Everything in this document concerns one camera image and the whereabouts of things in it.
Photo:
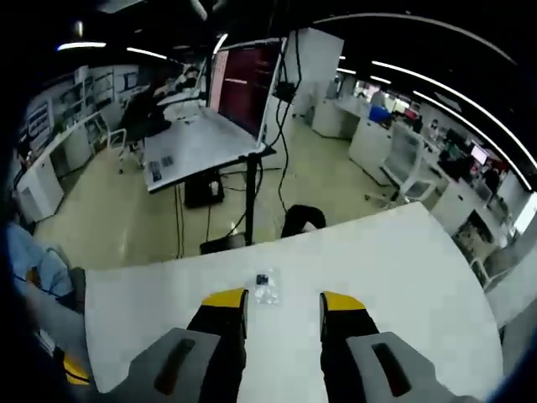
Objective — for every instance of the computer monitor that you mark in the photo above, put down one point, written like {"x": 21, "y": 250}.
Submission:
{"x": 243, "y": 88}

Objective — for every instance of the wall shelf unit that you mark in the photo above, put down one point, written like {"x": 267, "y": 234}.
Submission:
{"x": 67, "y": 101}

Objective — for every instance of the white mesh office chair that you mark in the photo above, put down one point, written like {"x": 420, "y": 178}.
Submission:
{"x": 403, "y": 151}

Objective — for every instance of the small clear plastic bag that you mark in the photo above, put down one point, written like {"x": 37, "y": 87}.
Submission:
{"x": 263, "y": 279}

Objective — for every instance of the black computer tower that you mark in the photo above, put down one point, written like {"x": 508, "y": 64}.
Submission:
{"x": 203, "y": 189}

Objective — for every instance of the blue bin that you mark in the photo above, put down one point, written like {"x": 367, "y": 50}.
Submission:
{"x": 379, "y": 113}

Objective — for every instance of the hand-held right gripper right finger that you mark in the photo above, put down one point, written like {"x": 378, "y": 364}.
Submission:
{"x": 340, "y": 352}

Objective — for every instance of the long white counter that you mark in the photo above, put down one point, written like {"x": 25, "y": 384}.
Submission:
{"x": 38, "y": 184}

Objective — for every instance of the black wall box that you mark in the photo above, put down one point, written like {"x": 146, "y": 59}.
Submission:
{"x": 284, "y": 90}

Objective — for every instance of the small background monitor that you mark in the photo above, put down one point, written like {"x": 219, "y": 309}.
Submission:
{"x": 479, "y": 154}

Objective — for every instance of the person's light shirt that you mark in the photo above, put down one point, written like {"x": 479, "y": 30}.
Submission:
{"x": 38, "y": 260}

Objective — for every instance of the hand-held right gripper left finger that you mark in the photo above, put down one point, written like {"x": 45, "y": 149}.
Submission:
{"x": 222, "y": 348}

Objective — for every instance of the white desk with black legs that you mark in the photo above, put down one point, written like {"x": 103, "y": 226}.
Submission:
{"x": 189, "y": 147}

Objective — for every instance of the black backpack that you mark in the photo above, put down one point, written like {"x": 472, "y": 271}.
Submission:
{"x": 300, "y": 218}

